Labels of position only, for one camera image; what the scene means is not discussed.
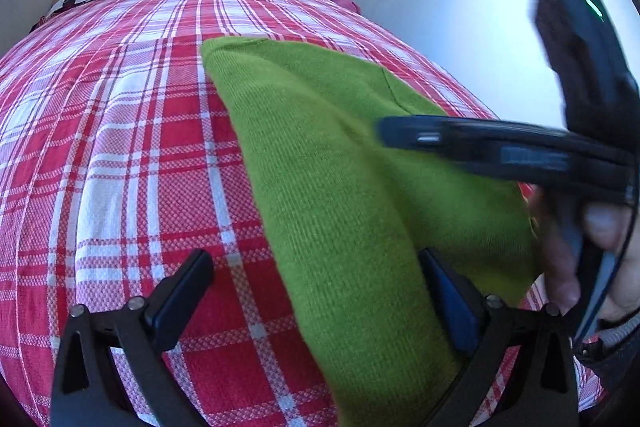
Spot red plaid blanket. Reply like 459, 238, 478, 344
0, 0, 609, 427

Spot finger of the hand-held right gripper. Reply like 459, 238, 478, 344
377, 115, 632, 204

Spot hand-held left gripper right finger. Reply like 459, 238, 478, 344
419, 247, 581, 427

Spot green knitted sweater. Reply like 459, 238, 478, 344
200, 37, 544, 427

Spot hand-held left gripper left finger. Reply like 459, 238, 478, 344
50, 248, 216, 427

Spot person's right hand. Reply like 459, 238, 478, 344
528, 186, 640, 324

